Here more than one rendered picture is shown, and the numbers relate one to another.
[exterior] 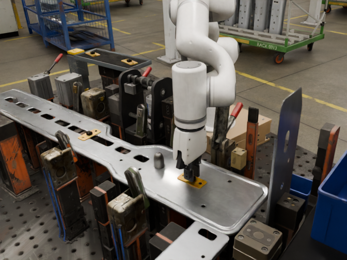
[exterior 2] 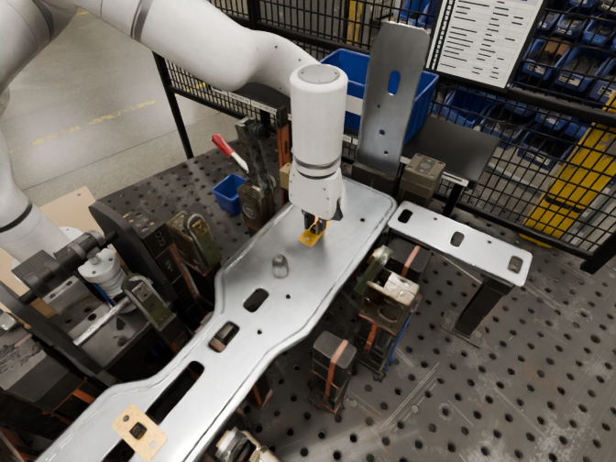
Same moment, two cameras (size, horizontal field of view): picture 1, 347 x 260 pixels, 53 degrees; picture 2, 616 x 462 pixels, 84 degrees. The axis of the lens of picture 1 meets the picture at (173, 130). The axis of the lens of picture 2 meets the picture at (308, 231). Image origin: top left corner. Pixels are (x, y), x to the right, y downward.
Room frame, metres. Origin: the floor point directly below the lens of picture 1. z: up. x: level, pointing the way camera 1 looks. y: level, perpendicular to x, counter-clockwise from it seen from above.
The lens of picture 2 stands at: (0.88, 0.44, 1.57)
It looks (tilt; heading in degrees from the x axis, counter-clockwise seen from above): 49 degrees down; 263
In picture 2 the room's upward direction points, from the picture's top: straight up
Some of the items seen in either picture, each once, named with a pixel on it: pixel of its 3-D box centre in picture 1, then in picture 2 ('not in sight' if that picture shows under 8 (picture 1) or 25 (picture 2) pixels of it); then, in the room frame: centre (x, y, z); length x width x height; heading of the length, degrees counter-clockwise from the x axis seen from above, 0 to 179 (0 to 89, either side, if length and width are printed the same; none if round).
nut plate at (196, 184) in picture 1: (191, 178); (314, 229); (0.81, -0.05, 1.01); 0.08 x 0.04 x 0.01; 49
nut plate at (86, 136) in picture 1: (89, 133); (138, 430); (1.11, 0.31, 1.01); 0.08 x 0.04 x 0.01; 139
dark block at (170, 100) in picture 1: (175, 149); (175, 283); (1.13, 0.00, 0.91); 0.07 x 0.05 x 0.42; 139
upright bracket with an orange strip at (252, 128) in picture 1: (248, 180); (286, 194); (0.86, -0.22, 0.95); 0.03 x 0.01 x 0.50; 49
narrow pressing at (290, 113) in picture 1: (283, 163); (386, 109); (0.63, -0.24, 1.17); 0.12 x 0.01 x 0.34; 139
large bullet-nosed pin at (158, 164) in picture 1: (158, 161); (280, 266); (0.89, 0.05, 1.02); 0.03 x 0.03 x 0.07
